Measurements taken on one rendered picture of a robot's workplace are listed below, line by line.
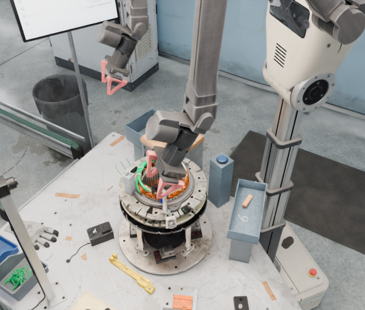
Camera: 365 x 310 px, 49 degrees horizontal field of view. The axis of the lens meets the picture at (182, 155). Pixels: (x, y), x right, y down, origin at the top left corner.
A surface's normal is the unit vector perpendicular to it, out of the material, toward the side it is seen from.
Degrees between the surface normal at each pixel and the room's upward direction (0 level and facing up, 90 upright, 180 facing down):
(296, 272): 0
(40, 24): 83
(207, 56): 90
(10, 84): 0
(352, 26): 90
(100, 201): 0
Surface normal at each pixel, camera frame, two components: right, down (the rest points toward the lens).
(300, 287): 0.00, -0.73
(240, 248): -0.26, 0.66
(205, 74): 0.32, 0.65
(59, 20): 0.52, 0.49
